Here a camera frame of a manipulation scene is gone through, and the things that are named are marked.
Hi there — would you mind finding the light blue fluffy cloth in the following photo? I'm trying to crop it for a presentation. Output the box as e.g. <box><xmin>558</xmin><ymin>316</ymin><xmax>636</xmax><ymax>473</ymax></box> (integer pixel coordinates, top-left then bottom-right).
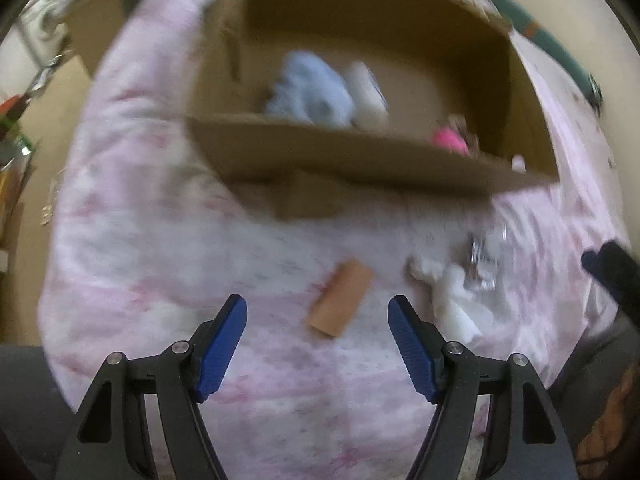
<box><xmin>265</xmin><ymin>50</ymin><xmax>355</xmax><ymax>129</ymax></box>

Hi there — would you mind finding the brown bedside cardboard box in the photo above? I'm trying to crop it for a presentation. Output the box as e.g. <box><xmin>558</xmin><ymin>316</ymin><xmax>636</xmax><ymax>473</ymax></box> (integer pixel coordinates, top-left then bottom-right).
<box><xmin>64</xmin><ymin>0</ymin><xmax>126</xmax><ymax>78</ymax></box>

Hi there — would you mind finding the teal bolster with orange band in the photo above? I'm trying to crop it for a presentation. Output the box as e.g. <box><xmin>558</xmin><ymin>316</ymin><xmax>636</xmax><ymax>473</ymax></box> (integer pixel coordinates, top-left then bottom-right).
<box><xmin>490</xmin><ymin>0</ymin><xmax>603</xmax><ymax>115</ymax></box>

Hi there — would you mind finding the pink patterned quilt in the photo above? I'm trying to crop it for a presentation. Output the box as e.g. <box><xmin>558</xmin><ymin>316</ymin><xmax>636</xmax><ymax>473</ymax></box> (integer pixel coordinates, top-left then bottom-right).
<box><xmin>39</xmin><ymin>0</ymin><xmax>627</xmax><ymax>479</ymax></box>

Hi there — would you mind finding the pink rubber duck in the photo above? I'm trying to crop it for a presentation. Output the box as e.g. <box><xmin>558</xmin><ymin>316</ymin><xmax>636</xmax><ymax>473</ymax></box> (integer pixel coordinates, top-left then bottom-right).
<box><xmin>431</xmin><ymin>127</ymin><xmax>470</xmax><ymax>155</ymax></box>

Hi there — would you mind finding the white sock with blue stripe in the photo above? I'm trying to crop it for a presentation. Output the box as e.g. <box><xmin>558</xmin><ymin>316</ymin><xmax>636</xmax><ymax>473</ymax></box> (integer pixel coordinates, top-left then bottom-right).
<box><xmin>344</xmin><ymin>61</ymin><xmax>388</xmax><ymax>131</ymax></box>

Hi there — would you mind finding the clear plastic bag with label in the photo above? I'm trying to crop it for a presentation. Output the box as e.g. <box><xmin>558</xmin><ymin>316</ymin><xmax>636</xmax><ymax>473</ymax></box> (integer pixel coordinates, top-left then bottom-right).
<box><xmin>465</xmin><ymin>224</ymin><xmax>508</xmax><ymax>292</ymax></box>

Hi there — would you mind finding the person's right hand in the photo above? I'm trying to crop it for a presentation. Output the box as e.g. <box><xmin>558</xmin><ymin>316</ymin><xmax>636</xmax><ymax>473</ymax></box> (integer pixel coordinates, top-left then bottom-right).
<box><xmin>576</xmin><ymin>364</ymin><xmax>639</xmax><ymax>479</ymax></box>

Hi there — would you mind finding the white washing machine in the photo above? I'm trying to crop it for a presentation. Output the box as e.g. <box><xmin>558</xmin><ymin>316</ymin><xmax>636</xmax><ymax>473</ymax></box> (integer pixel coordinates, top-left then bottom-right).
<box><xmin>15</xmin><ymin>0</ymin><xmax>67</xmax><ymax>66</ymax></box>

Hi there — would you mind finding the open cardboard box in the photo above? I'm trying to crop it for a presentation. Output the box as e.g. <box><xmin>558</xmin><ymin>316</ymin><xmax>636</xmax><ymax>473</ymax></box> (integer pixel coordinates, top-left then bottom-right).
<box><xmin>188</xmin><ymin>0</ymin><xmax>559</xmax><ymax>195</ymax></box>

